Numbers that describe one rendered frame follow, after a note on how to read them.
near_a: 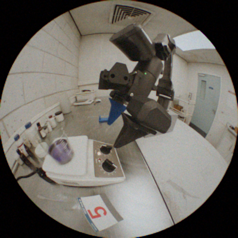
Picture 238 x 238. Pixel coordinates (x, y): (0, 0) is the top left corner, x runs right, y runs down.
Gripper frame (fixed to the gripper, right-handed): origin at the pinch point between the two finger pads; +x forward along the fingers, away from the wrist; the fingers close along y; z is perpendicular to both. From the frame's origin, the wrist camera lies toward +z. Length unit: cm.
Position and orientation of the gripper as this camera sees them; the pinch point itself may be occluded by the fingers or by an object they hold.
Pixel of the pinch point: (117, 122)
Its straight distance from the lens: 16.6
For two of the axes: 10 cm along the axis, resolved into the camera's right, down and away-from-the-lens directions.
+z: -8.4, -3.5, -4.2
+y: 2.7, 4.2, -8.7
